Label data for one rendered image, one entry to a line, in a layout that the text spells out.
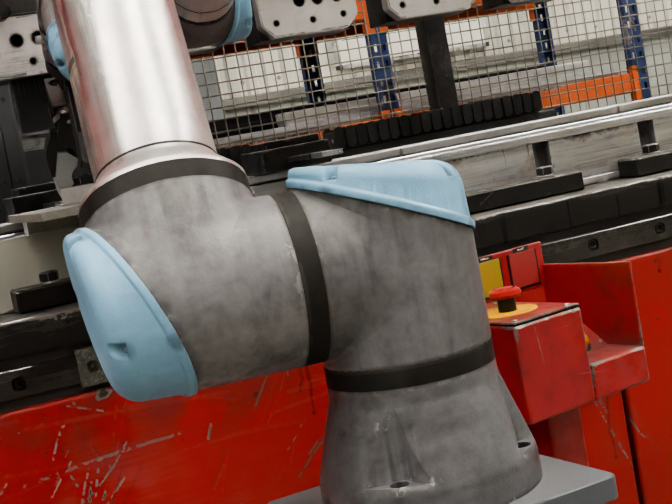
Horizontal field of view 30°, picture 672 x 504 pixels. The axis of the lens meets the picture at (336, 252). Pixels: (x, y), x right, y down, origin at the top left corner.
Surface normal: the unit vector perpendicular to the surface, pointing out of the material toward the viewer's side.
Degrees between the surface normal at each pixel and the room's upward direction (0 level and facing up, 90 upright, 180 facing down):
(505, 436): 73
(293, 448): 90
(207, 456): 90
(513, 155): 90
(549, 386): 90
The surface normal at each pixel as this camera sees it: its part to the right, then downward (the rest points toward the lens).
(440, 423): 0.12, -0.24
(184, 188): 0.22, -0.44
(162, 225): -0.06, -0.37
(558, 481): -0.18, -0.98
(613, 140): 0.38, 0.01
